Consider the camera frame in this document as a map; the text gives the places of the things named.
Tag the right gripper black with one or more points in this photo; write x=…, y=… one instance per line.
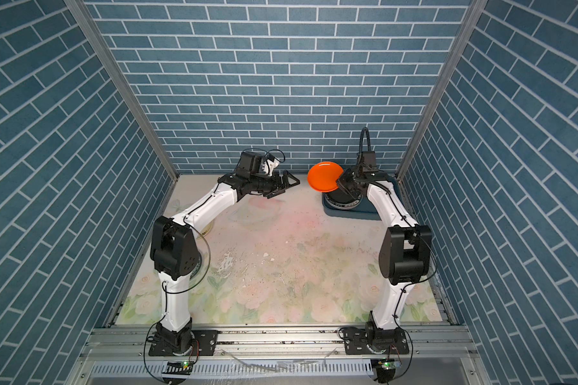
x=347, y=174

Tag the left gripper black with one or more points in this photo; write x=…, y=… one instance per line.
x=274, y=186

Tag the black plate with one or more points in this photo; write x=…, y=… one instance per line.
x=340, y=200

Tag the orange plate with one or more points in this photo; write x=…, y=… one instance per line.
x=323, y=177

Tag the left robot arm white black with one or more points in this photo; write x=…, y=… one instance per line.
x=175, y=254

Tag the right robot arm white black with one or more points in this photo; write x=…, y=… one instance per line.
x=404, y=257

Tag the teal plastic bin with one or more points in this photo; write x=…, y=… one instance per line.
x=366, y=210

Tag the cream yellow plate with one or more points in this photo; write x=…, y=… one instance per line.
x=208, y=229

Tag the teal patterned plate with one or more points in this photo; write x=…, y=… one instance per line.
x=198, y=265

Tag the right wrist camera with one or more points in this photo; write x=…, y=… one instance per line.
x=366, y=158

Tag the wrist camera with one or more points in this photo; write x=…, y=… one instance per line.
x=366, y=158
x=259, y=162

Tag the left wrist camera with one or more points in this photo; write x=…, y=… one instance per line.
x=259, y=162

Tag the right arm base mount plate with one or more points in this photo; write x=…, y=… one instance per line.
x=375, y=342

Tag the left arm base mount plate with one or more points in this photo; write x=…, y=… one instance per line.
x=192, y=342

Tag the aluminium front rail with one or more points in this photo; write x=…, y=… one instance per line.
x=436, y=353

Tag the right aluminium corner post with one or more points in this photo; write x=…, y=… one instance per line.
x=466, y=28

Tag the aluminium corner post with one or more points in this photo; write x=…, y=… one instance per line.
x=466, y=28
x=93, y=34

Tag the left aluminium corner post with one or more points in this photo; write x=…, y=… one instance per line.
x=93, y=34

